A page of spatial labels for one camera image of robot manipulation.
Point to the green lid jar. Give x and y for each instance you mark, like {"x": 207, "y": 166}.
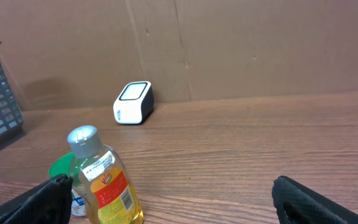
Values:
{"x": 61, "y": 166}

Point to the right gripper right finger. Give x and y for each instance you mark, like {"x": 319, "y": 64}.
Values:
{"x": 297, "y": 204}

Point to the yellow dish soap bottle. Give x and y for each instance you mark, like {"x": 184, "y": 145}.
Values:
{"x": 100, "y": 178}

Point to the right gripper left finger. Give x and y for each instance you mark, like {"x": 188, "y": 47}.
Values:
{"x": 47, "y": 203}

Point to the white barcode scanner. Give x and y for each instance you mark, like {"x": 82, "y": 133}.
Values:
{"x": 134, "y": 104}

